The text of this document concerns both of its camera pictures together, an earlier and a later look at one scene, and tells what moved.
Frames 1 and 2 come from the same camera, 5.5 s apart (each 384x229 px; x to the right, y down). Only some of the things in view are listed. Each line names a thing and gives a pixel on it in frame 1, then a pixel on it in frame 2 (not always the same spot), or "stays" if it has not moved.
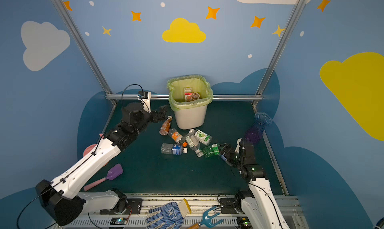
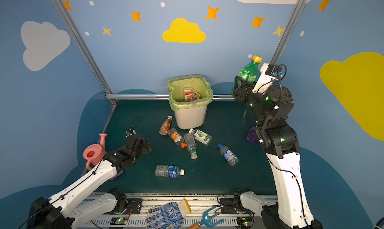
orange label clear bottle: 177,137 stays
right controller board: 243,222 stays
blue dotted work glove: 167,215 stays
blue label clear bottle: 176,149 -> 168,171
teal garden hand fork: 205,223 stays
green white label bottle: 204,138 stays
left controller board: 119,221 stays
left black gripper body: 155,115 -> 137,144
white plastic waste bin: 192,117 stays
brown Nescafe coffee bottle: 165,127 stays
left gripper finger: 161,112 -> 147,146
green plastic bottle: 213,150 -> 249,71
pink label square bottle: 188,92 stays
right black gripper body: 229,154 -> 243,87
